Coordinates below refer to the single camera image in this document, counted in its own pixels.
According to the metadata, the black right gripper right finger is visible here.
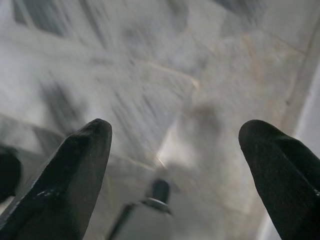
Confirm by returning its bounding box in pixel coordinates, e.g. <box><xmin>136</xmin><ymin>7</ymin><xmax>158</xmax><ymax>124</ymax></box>
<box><xmin>238</xmin><ymin>119</ymin><xmax>320</xmax><ymax>240</ymax></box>

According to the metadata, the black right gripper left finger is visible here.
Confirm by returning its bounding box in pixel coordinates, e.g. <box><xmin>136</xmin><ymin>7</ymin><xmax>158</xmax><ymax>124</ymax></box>
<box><xmin>0</xmin><ymin>118</ymin><xmax>113</xmax><ymax>240</ymax></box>

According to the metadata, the black robot body part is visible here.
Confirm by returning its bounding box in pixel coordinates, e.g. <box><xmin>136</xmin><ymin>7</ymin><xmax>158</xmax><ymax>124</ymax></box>
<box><xmin>0</xmin><ymin>144</ymin><xmax>23</xmax><ymax>204</ymax></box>

